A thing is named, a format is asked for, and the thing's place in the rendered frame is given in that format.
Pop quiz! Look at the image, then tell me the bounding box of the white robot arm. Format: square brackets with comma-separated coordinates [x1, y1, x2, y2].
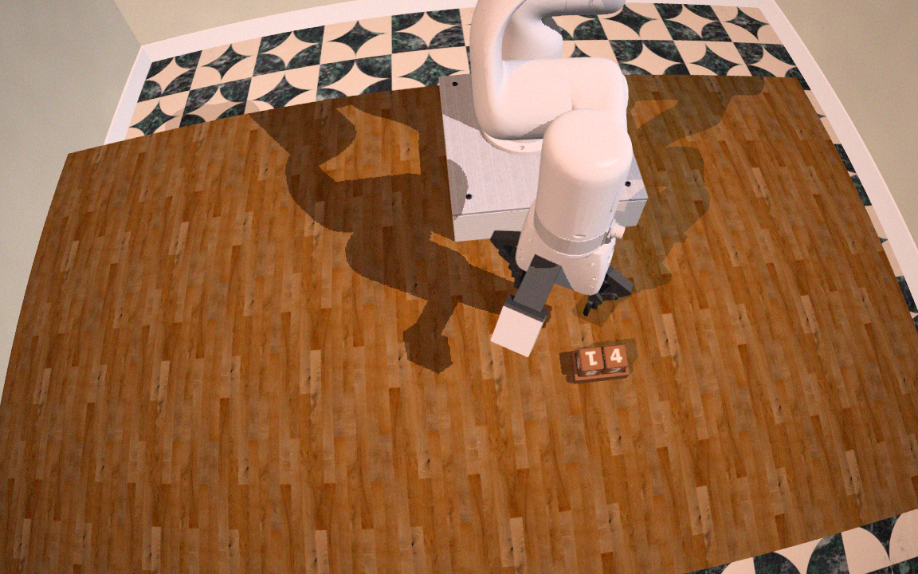
[469, 0, 633, 357]

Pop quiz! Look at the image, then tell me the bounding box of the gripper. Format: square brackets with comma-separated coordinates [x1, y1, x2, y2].
[490, 199, 634, 316]

